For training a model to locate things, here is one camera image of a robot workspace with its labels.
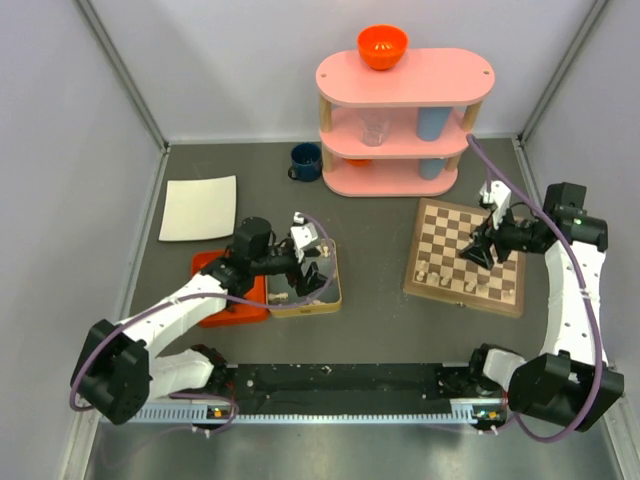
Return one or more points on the orange metal tin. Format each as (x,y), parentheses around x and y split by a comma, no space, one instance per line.
(235,314)

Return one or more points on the grey cable duct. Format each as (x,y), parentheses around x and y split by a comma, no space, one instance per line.
(464,411)

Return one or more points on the wooden chess board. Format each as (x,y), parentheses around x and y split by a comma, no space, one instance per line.
(441,230)

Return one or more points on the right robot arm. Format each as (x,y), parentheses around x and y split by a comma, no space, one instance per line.
(570,373)

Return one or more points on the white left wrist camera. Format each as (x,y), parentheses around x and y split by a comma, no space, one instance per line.
(304,235)

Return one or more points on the light blue cup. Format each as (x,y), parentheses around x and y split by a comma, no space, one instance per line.
(430,169)
(431,122)

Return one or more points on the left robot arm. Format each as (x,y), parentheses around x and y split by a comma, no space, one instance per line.
(120,367)

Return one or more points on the gold metal tin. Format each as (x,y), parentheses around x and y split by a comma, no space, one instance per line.
(325,255)

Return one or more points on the dark blue mug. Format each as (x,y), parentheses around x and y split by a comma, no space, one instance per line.
(306,163)

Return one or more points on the white piece in tin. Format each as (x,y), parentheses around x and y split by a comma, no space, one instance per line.
(277,297)

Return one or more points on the white rook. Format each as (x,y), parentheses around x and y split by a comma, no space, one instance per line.
(421,271)

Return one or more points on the clear glass cup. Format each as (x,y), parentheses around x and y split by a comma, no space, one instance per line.
(375,126)

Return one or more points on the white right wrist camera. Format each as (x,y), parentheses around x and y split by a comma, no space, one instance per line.
(494,196)

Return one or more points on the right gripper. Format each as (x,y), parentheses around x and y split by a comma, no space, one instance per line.
(479,251)

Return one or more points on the pink three-tier shelf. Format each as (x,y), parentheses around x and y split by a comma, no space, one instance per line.
(424,77)

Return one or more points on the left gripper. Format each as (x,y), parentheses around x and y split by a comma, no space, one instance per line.
(311,279)

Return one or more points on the small orange bowl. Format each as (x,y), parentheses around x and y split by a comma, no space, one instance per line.
(358,162)

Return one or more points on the white square plate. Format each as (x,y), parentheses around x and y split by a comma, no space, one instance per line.
(199,210)

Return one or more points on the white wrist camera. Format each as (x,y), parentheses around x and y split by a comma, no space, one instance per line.
(494,196)
(304,235)

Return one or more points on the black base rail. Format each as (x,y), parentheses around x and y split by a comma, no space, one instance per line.
(347,388)

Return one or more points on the light blue lower cup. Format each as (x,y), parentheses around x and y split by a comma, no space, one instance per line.
(430,169)

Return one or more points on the orange plastic bowl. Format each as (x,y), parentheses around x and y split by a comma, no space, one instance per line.
(382,46)

